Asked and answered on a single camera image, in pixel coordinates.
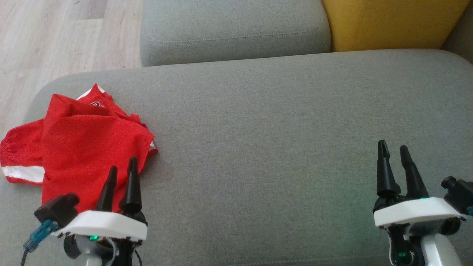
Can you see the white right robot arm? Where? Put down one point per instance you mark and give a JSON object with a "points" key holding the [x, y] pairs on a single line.
{"points": [[439, 251]]}

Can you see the large grey sofa seat cushion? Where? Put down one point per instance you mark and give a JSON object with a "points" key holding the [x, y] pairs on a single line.
{"points": [[258, 147]]}

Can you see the red garment striped white trim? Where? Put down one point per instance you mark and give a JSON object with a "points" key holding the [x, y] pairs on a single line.
{"points": [[92, 147]]}

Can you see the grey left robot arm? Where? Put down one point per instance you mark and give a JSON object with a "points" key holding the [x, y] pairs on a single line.
{"points": [[90, 260]]}

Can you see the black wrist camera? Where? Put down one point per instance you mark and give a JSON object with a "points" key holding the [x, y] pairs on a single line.
{"points": [[59, 208], [460, 194]]}

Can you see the yellow sofa back cushion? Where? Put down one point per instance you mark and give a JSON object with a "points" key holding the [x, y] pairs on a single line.
{"points": [[388, 22]]}

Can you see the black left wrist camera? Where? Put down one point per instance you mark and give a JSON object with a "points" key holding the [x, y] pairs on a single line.
{"points": [[59, 208]]}

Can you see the red jersey with print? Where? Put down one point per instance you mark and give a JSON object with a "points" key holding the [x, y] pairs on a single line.
{"points": [[98, 100]]}

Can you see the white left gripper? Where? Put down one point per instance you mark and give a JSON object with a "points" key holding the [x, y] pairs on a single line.
{"points": [[111, 225]]}

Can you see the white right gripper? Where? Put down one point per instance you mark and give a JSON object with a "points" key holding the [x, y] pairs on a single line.
{"points": [[414, 212]]}

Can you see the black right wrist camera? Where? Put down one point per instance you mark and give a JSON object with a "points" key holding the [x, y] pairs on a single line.
{"points": [[460, 194]]}

